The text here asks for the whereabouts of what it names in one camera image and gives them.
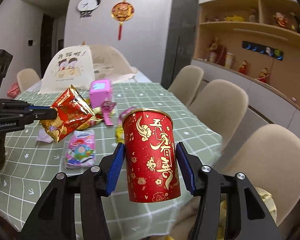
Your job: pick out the red white shelf figurine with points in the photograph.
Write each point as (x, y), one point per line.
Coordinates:
(280, 20)

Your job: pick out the beige shelf cabinet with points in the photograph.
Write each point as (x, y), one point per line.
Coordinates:
(240, 33)

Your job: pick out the pink toy box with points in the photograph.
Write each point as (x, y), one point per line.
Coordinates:
(100, 95)

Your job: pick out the yellow toy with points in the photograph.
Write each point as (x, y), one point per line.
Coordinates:
(233, 18)

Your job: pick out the black wall hook strip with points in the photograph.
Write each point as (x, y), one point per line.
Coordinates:
(255, 48)

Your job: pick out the pale pink packet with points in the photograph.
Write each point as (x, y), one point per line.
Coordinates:
(43, 137)

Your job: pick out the pink yellow snack packet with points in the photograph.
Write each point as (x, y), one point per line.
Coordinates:
(119, 135)

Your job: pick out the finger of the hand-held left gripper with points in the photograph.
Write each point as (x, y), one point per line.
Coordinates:
(40, 108)
(46, 114)

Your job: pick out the white mesh food cover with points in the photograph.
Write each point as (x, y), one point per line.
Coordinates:
(110, 62)

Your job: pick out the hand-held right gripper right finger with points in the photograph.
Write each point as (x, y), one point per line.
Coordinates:
(185, 170)

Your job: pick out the small red figurine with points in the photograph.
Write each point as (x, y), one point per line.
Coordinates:
(243, 67)
(263, 76)

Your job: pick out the pink cartoon tissue pack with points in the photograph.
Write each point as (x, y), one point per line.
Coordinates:
(78, 150)

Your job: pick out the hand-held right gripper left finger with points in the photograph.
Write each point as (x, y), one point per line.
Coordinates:
(116, 170)

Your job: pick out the pink cloth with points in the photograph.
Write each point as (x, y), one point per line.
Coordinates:
(14, 90)

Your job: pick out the white lidded cup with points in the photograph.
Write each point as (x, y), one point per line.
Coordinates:
(229, 60)

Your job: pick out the beige dining chair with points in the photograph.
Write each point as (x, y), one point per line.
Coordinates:
(27, 78)
(220, 105)
(270, 160)
(186, 82)

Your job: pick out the red paper cup gold print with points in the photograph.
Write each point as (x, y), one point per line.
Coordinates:
(150, 155)

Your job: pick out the red hanging knot ornament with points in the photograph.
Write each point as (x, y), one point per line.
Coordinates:
(123, 11)

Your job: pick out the panda wall clock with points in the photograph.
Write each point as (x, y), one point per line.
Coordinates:
(88, 3)

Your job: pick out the green checked tablecloth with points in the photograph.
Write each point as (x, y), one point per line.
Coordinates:
(27, 180)

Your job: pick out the red gold snack bag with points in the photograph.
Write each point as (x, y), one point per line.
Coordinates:
(70, 115)

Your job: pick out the tall red robed figurine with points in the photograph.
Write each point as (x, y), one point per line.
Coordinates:
(216, 52)

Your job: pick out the gold red candy wrapper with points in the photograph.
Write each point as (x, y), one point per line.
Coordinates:
(96, 121)

